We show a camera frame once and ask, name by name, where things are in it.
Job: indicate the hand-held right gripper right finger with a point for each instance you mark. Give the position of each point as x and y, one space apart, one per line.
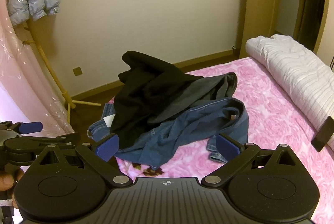
228 147

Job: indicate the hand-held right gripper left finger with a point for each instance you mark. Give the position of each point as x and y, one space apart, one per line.
107 147

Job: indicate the pink floral blanket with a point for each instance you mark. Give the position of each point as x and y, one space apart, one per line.
261 114

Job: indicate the black flat rectangular object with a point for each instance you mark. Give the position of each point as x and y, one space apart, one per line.
323 134

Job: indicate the door stopper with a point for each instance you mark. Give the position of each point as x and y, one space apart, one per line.
234 48

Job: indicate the person's left hand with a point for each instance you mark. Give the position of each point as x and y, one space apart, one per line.
6 182

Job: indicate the blue jeans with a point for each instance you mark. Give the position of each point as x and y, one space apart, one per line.
188 130

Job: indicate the white striped quilt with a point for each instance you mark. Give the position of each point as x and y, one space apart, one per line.
287 70

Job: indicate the black pants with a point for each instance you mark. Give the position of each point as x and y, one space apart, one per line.
146 88

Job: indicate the grey garment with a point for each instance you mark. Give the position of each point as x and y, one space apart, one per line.
198 91

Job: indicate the wooden coat rack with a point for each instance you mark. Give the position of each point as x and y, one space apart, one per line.
49 67

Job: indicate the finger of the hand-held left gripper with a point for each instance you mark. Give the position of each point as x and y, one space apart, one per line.
31 127
52 139

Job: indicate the light wooden door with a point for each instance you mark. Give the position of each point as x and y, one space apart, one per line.
261 17

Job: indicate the pink curtain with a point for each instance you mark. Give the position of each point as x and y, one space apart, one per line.
21 70

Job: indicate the beige wall socket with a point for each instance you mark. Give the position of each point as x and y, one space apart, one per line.
77 71

